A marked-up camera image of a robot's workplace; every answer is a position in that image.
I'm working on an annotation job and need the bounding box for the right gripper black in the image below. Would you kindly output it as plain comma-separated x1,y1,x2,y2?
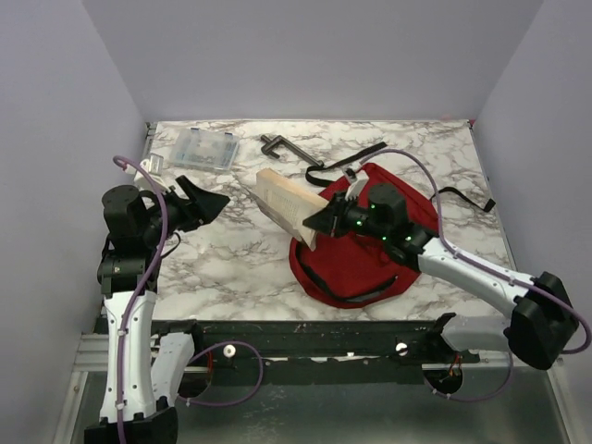
304,190,389,241

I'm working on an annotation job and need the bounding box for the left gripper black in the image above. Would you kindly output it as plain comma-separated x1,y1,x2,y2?
142,174,230,244

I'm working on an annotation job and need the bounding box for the red book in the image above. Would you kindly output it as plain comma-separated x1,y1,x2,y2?
254,168,328,251

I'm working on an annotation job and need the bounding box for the red backpack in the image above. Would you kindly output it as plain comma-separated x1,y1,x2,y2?
289,162,438,309

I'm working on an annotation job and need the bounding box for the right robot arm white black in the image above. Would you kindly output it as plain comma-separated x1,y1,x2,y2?
302,183,583,370

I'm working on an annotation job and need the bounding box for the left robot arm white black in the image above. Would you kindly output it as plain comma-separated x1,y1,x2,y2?
83,176,229,443

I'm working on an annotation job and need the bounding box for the clear plastic organizer box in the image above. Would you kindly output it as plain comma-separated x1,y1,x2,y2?
168,128,241,171

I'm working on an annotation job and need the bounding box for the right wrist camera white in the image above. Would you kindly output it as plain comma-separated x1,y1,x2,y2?
344,168,369,201

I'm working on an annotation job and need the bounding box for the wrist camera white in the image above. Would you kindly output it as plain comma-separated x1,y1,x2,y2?
134,154,167,192
344,168,369,201

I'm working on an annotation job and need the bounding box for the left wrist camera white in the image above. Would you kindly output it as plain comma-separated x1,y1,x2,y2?
134,154,167,192

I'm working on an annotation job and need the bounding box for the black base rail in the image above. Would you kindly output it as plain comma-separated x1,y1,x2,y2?
94,318,510,388

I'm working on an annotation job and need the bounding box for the aluminium extrusion rail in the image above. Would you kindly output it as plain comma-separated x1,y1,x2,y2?
72,334,108,373

